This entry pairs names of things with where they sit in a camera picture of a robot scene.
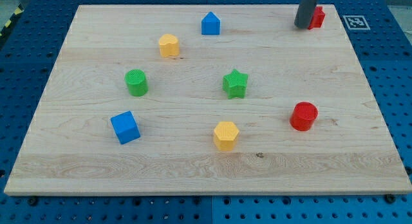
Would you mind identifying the green star block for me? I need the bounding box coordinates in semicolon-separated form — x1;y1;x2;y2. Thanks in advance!
223;69;248;99

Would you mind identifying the blue triangle block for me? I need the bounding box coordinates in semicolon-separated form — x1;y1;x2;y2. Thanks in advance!
201;12;221;35

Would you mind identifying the red star block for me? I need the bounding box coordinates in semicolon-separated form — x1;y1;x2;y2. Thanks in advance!
308;6;326;30

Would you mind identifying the yellow hexagon block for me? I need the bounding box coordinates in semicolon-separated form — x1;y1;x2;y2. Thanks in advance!
213;121;239;151

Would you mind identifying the wooden board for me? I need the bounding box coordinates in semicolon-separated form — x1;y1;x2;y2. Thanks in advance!
5;5;411;196

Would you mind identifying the green cylinder block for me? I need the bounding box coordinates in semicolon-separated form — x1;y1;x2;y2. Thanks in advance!
124;69;149;97

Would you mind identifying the yellow heart block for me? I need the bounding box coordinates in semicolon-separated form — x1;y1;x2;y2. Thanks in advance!
158;33;180;57

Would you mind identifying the blue cube block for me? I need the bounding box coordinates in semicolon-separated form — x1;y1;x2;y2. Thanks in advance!
110;111;140;144

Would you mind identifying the red cylinder block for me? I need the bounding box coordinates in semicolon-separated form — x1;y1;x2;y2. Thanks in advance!
289;102;319;131

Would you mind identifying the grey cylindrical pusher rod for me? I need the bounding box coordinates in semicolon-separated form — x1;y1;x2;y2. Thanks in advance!
294;0;318;29

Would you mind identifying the white fiducial marker tag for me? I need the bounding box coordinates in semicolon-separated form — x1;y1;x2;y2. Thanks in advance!
343;15;370;30

